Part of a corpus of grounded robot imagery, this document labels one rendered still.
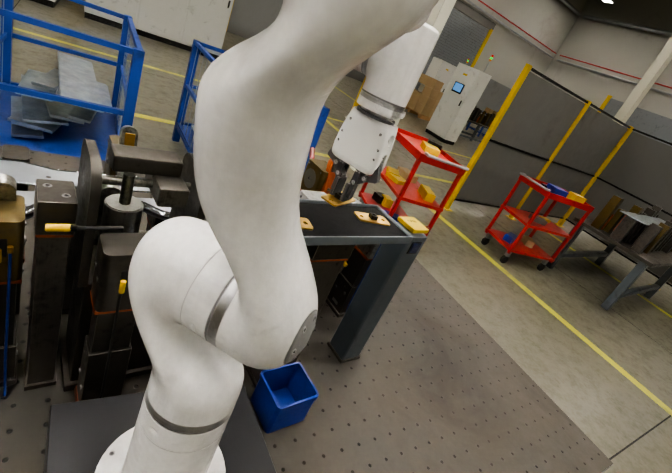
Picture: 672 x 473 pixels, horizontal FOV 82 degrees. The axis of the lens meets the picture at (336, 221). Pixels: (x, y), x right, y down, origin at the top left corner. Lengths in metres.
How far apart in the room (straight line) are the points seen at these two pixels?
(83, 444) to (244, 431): 0.26
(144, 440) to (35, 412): 0.37
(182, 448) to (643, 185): 7.88
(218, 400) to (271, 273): 0.22
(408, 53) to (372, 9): 0.45
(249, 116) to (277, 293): 0.18
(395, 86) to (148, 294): 0.48
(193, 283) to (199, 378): 0.14
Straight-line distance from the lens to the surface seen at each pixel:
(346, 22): 0.24
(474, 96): 11.41
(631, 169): 8.20
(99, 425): 0.81
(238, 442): 0.82
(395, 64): 0.68
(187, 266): 0.46
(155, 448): 0.62
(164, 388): 0.54
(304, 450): 0.98
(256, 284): 0.38
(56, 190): 0.74
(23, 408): 0.97
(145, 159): 0.73
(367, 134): 0.71
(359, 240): 0.77
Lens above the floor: 1.49
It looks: 24 degrees down
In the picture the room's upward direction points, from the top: 24 degrees clockwise
